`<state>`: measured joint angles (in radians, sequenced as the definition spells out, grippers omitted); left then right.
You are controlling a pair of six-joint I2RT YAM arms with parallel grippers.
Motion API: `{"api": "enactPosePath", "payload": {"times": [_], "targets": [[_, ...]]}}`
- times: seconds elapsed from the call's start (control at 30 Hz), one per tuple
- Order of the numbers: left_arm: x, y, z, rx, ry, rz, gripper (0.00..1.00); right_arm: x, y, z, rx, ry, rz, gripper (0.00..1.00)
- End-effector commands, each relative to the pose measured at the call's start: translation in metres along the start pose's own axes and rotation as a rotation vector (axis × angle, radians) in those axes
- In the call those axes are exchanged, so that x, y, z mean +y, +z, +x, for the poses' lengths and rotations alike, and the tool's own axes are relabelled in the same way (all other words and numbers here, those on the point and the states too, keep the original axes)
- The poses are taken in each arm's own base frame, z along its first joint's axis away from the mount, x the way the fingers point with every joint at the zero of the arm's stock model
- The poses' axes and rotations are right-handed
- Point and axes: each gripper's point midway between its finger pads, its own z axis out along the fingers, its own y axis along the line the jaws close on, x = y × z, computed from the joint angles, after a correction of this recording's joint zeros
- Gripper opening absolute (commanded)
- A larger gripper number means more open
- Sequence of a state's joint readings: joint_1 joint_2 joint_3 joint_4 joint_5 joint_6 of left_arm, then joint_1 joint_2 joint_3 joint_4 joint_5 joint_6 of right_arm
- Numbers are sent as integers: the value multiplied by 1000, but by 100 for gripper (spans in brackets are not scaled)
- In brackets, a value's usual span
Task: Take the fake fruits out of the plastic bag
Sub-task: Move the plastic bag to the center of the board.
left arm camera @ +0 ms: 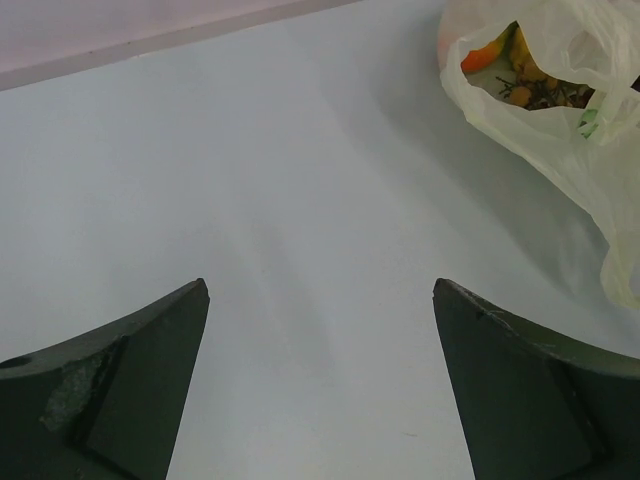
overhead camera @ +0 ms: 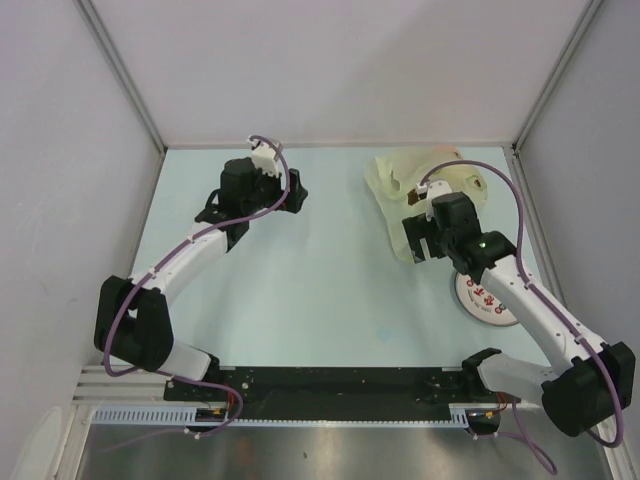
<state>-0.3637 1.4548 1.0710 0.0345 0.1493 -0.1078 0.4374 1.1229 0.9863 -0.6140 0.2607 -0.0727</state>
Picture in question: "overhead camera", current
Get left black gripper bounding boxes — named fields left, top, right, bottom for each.
left=242, top=162, right=306, bottom=217

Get white plate red characters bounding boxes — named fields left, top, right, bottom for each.
left=453, top=273, right=518, bottom=327

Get pale yellow plastic bag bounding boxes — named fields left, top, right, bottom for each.
left=364, top=146, right=488, bottom=263

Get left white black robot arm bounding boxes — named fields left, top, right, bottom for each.
left=94, top=157, right=308, bottom=400

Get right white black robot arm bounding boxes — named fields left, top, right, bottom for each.
left=402, top=183, right=636, bottom=437

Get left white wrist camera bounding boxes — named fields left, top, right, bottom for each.
left=247, top=136, right=282, bottom=178

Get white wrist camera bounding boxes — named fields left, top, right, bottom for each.
left=407, top=180, right=452, bottom=206
left=247, top=136, right=282, bottom=178

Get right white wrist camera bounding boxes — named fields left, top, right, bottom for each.
left=407, top=180, right=452, bottom=206

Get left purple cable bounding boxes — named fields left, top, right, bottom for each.
left=102, top=133, right=291, bottom=454

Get purple cable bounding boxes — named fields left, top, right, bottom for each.
left=418, top=159, right=627, bottom=476
left=102, top=133, right=291, bottom=454

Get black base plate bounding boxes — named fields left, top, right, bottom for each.
left=163, top=365, right=522, bottom=422

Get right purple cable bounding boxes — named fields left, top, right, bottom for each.
left=418, top=159, right=627, bottom=476

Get aluminium frame rails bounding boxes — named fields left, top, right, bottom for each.
left=72, top=365, right=166, bottom=405

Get white slotted cable duct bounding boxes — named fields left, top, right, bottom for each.
left=92, top=402, right=474, bottom=429

